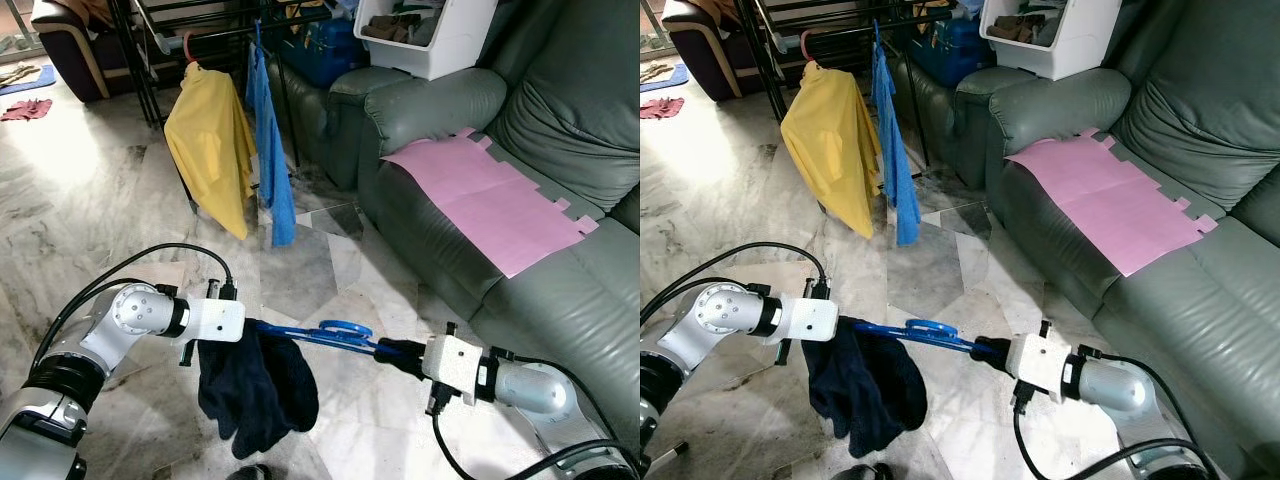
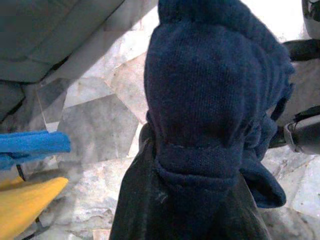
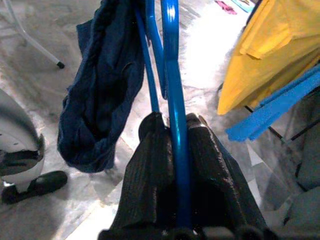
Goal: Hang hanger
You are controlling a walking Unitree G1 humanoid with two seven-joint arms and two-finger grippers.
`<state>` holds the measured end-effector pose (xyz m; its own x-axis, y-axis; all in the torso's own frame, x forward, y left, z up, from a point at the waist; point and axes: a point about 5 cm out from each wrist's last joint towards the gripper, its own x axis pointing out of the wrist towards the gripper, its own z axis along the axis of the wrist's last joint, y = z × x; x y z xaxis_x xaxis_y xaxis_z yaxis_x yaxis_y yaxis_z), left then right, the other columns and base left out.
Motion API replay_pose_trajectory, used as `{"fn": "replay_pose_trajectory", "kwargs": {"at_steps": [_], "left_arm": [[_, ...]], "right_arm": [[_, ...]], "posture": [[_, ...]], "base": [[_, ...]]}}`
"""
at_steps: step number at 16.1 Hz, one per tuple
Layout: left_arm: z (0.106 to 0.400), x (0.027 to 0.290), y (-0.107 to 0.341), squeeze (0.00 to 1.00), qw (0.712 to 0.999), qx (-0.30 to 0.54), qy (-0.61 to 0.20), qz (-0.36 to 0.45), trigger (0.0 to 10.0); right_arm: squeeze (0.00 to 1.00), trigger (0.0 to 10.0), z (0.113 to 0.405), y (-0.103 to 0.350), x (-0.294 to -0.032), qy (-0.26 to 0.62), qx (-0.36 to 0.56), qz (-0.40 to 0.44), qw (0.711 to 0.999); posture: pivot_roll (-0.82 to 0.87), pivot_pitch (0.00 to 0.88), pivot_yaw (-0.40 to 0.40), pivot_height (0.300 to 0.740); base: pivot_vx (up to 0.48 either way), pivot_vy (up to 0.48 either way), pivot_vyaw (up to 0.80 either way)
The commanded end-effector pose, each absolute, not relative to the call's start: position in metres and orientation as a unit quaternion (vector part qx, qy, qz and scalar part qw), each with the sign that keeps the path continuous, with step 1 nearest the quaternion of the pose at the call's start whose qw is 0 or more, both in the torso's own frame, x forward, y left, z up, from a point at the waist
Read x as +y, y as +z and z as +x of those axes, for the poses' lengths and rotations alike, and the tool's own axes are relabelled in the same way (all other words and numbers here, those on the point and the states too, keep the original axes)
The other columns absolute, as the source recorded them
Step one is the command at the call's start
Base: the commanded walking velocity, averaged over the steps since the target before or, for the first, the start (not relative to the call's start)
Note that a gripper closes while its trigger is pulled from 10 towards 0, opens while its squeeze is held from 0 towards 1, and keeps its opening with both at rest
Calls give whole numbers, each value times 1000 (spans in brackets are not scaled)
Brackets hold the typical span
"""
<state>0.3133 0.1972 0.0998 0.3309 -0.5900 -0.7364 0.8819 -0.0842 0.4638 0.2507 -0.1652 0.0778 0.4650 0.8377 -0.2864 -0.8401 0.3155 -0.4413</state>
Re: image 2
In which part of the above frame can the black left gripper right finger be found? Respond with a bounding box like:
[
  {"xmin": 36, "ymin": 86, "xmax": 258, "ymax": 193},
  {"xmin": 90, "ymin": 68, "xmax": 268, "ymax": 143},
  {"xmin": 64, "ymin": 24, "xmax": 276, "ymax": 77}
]
[{"xmin": 212, "ymin": 172, "xmax": 272, "ymax": 240}]

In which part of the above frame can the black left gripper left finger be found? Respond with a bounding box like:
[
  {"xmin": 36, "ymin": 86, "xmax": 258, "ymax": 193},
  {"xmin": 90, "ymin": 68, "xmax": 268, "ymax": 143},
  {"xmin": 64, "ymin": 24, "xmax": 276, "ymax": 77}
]
[{"xmin": 109, "ymin": 123, "xmax": 186, "ymax": 240}]

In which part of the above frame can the navy garment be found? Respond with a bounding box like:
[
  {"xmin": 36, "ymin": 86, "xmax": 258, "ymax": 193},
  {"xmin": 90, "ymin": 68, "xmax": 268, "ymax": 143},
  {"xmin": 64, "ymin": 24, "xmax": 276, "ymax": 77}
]
[{"xmin": 143, "ymin": 0, "xmax": 295, "ymax": 210}]

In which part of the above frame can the yellow shirt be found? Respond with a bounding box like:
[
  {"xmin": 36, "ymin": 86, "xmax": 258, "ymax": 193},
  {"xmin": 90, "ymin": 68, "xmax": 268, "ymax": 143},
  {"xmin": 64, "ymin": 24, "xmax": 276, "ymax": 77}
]
[{"xmin": 0, "ymin": 176, "xmax": 70, "ymax": 240}]

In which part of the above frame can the blue shirt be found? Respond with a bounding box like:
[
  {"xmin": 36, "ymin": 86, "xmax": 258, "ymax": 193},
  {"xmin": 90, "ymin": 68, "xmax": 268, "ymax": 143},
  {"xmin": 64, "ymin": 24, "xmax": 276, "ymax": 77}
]
[{"xmin": 0, "ymin": 129, "xmax": 72, "ymax": 171}]

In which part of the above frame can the green leather sofa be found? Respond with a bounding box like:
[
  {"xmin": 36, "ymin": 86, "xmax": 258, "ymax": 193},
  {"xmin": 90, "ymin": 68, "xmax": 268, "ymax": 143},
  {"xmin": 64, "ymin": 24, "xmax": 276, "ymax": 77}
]
[{"xmin": 0, "ymin": 0, "xmax": 126, "ymax": 121}]

